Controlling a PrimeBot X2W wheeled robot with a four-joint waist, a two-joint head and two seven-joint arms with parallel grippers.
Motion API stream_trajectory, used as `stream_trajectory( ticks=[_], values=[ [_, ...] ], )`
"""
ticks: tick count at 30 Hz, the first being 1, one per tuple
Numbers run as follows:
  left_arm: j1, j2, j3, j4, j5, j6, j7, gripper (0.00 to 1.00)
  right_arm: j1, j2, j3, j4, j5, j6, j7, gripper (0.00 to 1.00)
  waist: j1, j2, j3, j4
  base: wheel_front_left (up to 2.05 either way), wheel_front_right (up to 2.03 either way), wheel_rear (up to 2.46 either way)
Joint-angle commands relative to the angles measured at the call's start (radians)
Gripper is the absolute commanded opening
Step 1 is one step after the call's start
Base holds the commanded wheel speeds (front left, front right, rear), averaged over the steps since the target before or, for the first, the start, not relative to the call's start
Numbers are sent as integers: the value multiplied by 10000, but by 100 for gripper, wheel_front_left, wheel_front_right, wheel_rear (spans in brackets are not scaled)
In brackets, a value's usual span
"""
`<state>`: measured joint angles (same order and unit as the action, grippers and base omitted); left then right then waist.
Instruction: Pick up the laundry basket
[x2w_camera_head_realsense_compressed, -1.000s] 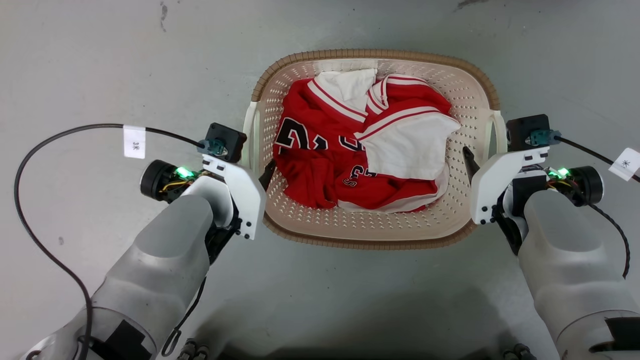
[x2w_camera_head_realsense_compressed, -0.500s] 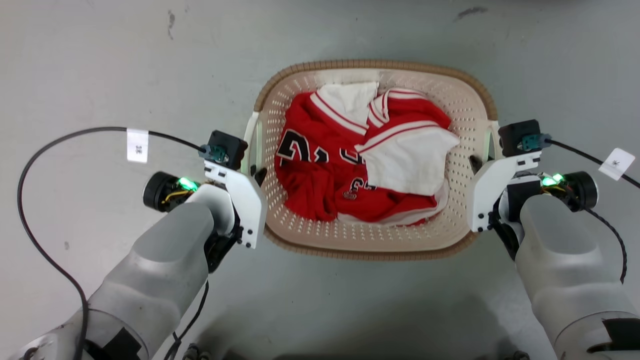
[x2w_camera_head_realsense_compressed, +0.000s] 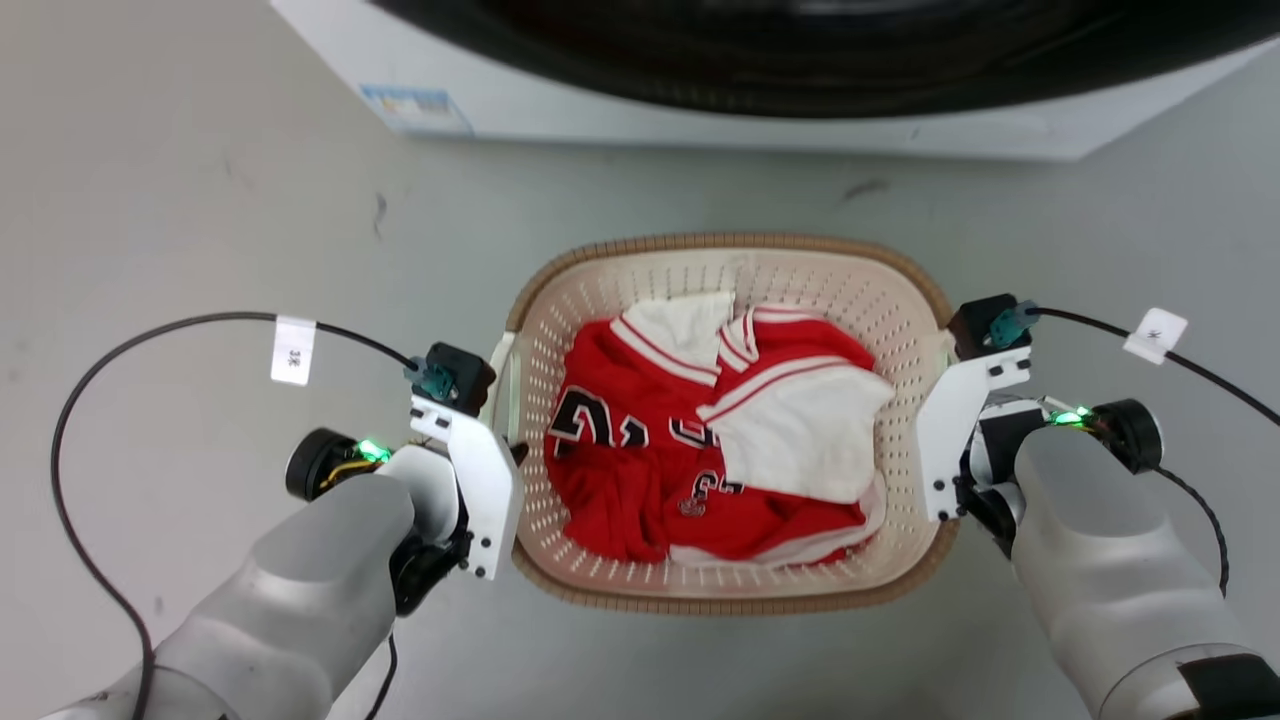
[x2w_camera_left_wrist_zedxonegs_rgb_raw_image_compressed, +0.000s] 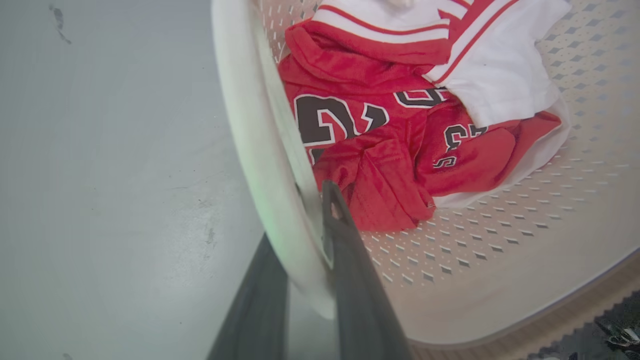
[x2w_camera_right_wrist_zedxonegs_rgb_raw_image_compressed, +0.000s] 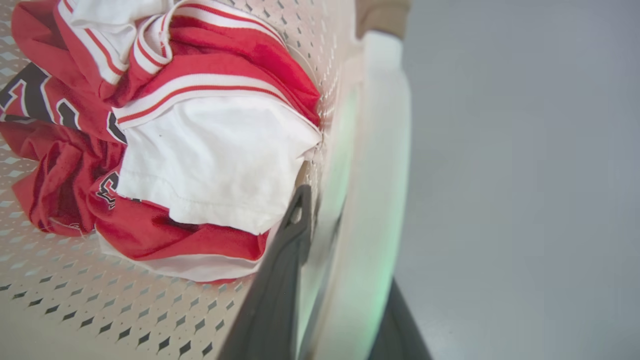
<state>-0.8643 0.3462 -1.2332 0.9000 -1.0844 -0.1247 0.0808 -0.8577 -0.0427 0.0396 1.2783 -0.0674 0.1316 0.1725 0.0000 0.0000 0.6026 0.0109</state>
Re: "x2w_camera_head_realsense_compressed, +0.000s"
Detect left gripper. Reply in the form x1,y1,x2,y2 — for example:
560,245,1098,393
384,442,530,617

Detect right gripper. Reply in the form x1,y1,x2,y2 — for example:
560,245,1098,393
958,398,1053,558

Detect beige plastic laundry basket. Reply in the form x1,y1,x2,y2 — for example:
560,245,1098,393
488,232,963,617

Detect red basketball jersey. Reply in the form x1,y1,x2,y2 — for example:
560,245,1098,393
544,304,889,569

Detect white cloth garment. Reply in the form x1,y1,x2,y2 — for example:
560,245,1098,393
622,290,898,507

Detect white washing machine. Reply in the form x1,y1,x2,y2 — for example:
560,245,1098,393
270,0,1280,163

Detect blue white energy label sticker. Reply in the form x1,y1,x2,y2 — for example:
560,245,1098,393
358,84,475,138

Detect black round washing machine door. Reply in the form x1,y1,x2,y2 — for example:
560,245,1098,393
368,0,1280,121

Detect white cable tag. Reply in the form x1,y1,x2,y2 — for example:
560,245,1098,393
269,315,318,387
1122,307,1190,366

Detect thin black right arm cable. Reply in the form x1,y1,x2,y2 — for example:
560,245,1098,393
1148,464,1231,599

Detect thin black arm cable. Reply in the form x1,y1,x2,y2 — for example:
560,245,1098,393
1148,464,1231,599
362,632,400,720

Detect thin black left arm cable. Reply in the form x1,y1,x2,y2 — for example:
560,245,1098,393
362,632,400,720

